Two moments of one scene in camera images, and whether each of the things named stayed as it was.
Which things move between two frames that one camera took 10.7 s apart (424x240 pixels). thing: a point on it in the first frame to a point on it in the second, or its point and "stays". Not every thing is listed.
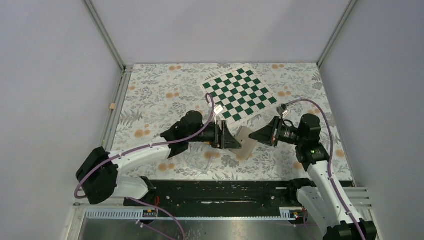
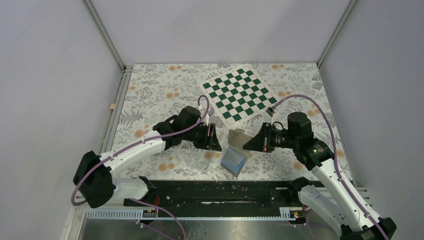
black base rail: x=263 y=193 stays
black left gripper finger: x=228 y=142 to x=215 y=144
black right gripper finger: x=263 y=135 to x=256 y=144
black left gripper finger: x=228 y=137 to x=214 y=139
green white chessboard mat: x=240 y=92 stays
